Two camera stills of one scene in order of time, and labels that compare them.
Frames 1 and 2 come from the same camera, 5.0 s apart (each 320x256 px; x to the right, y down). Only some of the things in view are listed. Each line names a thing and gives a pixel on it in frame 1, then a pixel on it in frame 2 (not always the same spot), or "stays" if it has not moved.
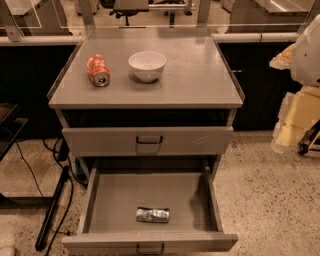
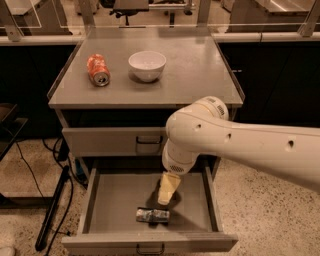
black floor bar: [51, 209] stays
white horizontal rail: [219, 38] stays
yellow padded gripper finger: [283, 61] -> [168, 185]
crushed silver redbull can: [152, 215] stays
